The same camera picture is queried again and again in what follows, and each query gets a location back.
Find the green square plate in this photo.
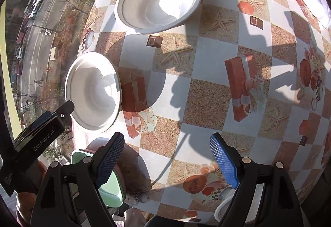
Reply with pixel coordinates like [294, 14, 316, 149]
[71, 149, 126, 208]

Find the patterned checkered tablecloth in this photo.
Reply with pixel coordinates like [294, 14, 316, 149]
[87, 0, 330, 224]

